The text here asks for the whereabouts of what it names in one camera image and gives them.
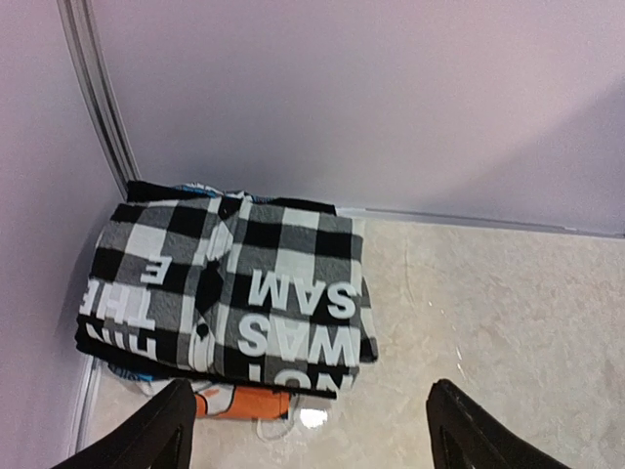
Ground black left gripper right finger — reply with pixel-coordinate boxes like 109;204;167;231
426;379;566;469

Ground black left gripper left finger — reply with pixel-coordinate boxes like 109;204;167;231
56;379;195;469

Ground black white checked shirt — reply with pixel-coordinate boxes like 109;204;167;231
75;197;379;398

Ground black t-shirt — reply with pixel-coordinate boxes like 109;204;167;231
74;181;337;385

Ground colourful patterned folded shorts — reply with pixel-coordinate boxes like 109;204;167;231
107;364;291;420

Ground left aluminium frame post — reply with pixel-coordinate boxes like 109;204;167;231
57;0;141;194

